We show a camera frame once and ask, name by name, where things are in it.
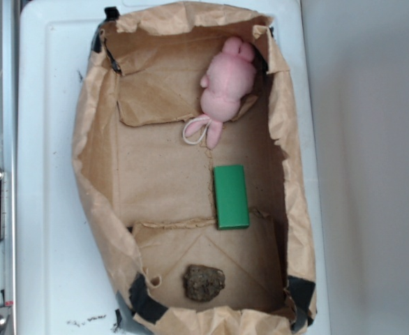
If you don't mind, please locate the pink plush bunny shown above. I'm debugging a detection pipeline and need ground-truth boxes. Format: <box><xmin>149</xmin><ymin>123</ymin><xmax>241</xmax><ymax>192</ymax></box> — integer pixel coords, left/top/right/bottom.
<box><xmin>182</xmin><ymin>36</ymin><xmax>256</xmax><ymax>149</ymax></box>

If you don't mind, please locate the brown paper lined bin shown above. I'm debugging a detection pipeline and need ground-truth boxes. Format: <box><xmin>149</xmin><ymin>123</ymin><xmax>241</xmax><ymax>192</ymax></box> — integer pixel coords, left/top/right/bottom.
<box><xmin>72</xmin><ymin>1</ymin><xmax>316</xmax><ymax>334</ymax></box>

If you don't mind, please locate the green rectangular block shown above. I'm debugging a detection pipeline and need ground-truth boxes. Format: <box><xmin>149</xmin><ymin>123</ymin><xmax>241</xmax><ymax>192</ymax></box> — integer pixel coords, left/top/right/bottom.
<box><xmin>214</xmin><ymin>165</ymin><xmax>250</xmax><ymax>230</ymax></box>

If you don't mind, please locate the brown rough rock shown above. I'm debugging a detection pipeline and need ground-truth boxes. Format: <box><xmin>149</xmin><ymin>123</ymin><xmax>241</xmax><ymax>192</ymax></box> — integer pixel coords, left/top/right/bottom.
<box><xmin>183</xmin><ymin>265</ymin><xmax>225</xmax><ymax>302</ymax></box>

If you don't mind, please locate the aluminium frame rail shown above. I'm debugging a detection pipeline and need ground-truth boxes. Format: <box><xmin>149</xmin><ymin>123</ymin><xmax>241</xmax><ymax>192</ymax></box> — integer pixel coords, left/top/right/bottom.
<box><xmin>0</xmin><ymin>1</ymin><xmax>21</xmax><ymax>334</ymax></box>

